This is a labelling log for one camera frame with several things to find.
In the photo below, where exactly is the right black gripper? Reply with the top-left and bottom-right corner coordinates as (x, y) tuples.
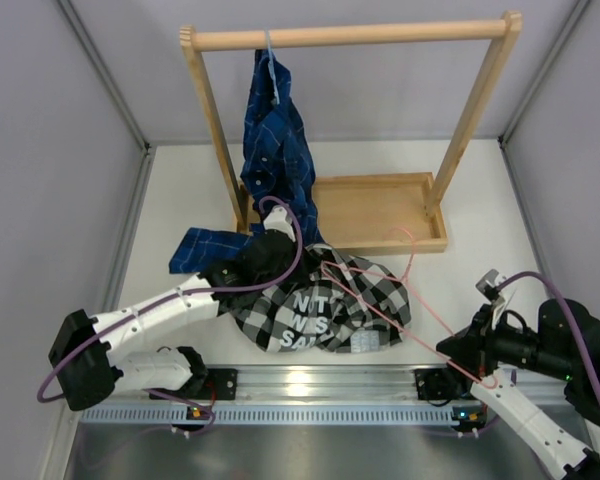
(436, 302), (574, 381)

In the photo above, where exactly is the pink wire hanger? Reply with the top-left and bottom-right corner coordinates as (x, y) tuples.
(319, 226), (501, 390)

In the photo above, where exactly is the black white checked shirt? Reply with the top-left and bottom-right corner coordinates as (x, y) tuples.
(221, 244), (412, 354)

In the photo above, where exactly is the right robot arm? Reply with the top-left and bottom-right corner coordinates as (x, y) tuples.
(436, 300), (600, 479)

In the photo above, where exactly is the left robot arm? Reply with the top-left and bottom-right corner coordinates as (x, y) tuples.
(48, 231), (302, 411)

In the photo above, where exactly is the blue plaid shirt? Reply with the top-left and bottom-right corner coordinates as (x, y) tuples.
(168, 49), (323, 274)

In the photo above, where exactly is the light blue hanger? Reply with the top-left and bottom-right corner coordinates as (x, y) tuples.
(264, 29), (280, 106)

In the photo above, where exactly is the wooden clothes rack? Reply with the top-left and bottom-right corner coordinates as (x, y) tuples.
(179, 11), (523, 256)

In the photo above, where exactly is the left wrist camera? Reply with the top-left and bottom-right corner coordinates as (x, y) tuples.
(262, 205), (295, 242)

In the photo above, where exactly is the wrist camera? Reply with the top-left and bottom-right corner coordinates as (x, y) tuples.
(475, 269), (515, 325)
(262, 205), (295, 242)

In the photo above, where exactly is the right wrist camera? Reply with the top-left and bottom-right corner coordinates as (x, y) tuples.
(475, 269), (515, 325)

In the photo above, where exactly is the aluminium mounting rail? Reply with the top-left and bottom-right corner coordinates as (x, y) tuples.
(104, 363), (556, 402)

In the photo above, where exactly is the slotted cable duct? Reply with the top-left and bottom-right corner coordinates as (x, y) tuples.
(81, 402), (481, 427)

